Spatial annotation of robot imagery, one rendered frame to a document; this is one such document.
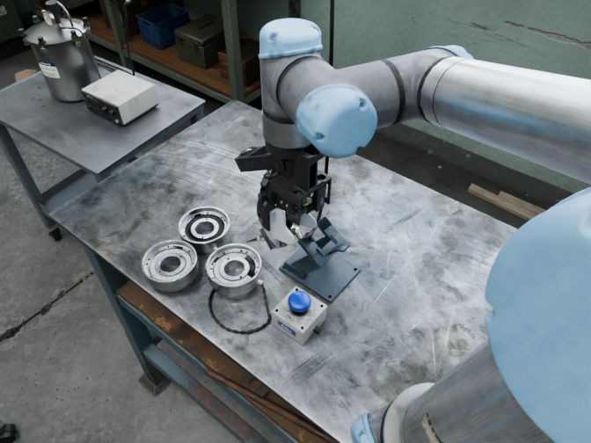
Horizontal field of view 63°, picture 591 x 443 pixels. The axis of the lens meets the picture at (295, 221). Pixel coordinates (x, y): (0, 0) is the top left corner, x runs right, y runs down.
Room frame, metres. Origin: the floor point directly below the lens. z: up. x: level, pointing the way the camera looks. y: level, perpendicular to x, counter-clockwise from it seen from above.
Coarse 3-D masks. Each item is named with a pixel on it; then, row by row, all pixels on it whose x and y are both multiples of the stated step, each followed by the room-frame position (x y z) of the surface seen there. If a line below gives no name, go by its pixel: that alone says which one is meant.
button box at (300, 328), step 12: (300, 288) 0.51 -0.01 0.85; (312, 300) 0.49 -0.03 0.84; (276, 312) 0.46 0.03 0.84; (288, 312) 0.46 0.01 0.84; (300, 312) 0.46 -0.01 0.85; (312, 312) 0.46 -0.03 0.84; (324, 312) 0.47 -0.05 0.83; (276, 324) 0.46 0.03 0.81; (288, 324) 0.44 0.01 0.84; (300, 324) 0.44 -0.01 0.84; (312, 324) 0.44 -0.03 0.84; (288, 336) 0.44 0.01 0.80; (300, 336) 0.42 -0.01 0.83
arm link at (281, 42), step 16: (272, 32) 0.54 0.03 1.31; (288, 32) 0.54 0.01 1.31; (304, 32) 0.54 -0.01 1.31; (320, 32) 0.56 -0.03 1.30; (272, 48) 0.53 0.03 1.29; (288, 48) 0.52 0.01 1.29; (304, 48) 0.52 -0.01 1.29; (320, 48) 0.54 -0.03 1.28; (272, 64) 0.52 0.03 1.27; (288, 64) 0.51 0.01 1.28; (272, 80) 0.51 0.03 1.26; (272, 96) 0.52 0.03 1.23; (272, 112) 0.52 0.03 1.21
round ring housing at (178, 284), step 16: (176, 240) 0.63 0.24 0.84; (144, 256) 0.59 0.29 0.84; (176, 256) 0.60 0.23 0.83; (192, 256) 0.60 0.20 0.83; (144, 272) 0.55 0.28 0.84; (160, 272) 0.56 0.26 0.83; (176, 272) 0.56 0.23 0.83; (192, 272) 0.56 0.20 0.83; (160, 288) 0.53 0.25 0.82; (176, 288) 0.53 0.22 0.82
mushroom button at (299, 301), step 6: (294, 294) 0.48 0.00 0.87; (300, 294) 0.48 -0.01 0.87; (306, 294) 0.48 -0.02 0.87; (288, 300) 0.47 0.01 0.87; (294, 300) 0.47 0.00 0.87; (300, 300) 0.47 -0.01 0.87; (306, 300) 0.47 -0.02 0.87; (294, 306) 0.45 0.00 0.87; (300, 306) 0.45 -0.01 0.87; (306, 306) 0.46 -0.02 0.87
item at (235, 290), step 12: (216, 252) 0.60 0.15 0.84; (228, 252) 0.61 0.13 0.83; (240, 252) 0.61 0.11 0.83; (252, 252) 0.61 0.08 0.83; (228, 264) 0.58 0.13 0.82; (240, 264) 0.59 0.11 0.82; (228, 276) 0.55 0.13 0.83; (240, 276) 0.55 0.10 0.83; (216, 288) 0.53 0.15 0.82; (228, 288) 0.52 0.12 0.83; (240, 288) 0.52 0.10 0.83; (252, 288) 0.54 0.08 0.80
